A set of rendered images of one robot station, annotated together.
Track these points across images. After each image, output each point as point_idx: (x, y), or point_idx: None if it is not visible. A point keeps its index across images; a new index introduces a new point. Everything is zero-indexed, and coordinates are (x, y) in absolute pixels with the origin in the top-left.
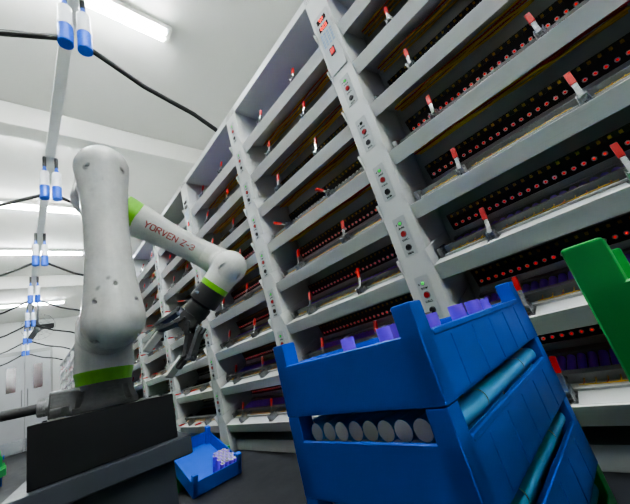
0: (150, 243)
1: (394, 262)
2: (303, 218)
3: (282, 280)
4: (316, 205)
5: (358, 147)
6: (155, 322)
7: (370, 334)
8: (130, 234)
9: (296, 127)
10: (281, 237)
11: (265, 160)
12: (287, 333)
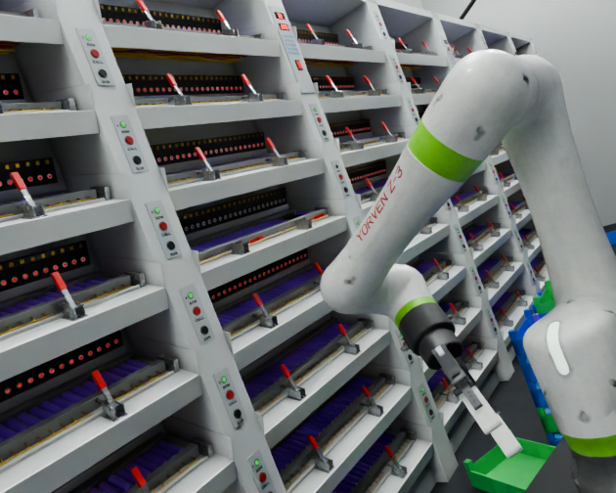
0: (430, 213)
1: (317, 326)
2: (279, 245)
3: (248, 346)
4: (272, 231)
5: (336, 189)
6: (462, 372)
7: (331, 415)
8: (460, 187)
9: (251, 106)
10: (236, 266)
11: (185, 109)
12: (269, 449)
